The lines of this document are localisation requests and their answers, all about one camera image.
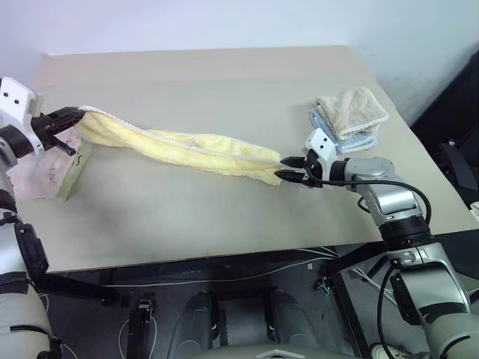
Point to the yellow towel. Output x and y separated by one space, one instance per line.
187 149

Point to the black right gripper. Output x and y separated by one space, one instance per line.
312 172

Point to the black table frame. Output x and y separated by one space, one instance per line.
75 288

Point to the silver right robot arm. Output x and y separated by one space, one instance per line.
374 170

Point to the black post with clip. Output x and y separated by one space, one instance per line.
144 329

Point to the silver table clamp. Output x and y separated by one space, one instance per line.
325 287

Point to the dark grey rounded shape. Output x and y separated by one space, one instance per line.
198 318
292 318

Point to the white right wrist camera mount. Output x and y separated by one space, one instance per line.
322 144

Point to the pink towel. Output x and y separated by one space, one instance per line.
41 172

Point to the light blue towel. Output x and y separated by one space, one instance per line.
355 144

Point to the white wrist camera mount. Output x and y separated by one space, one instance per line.
322 144
15 97

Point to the green towel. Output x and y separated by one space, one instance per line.
76 168

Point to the black angular stand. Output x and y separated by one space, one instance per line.
460 164

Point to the white cloth pile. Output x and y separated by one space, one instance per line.
475 211

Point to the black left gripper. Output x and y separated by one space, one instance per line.
45 127

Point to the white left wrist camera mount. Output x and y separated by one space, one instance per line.
15 97

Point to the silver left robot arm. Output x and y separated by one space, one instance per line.
15 314

